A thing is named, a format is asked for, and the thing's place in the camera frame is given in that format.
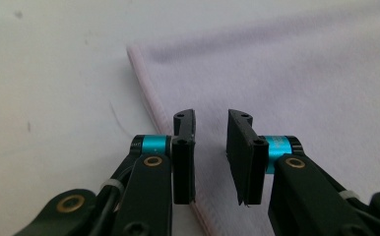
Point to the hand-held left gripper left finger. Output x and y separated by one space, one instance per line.
152 196

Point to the lilac printed towel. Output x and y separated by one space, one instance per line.
293 82

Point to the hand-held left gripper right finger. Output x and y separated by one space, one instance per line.
296 196

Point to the white grid mat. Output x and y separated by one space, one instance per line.
53 98

